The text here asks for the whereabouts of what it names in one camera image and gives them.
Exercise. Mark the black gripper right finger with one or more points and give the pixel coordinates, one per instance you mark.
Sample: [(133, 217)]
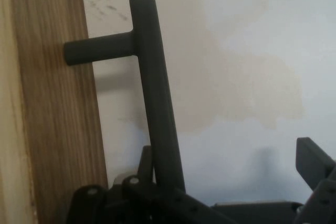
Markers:
[(312, 163)]

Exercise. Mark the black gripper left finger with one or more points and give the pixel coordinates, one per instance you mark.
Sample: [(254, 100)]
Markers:
[(136, 203)]

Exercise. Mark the wooden drawer front panel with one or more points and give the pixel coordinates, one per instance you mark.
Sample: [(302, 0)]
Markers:
[(57, 103)]

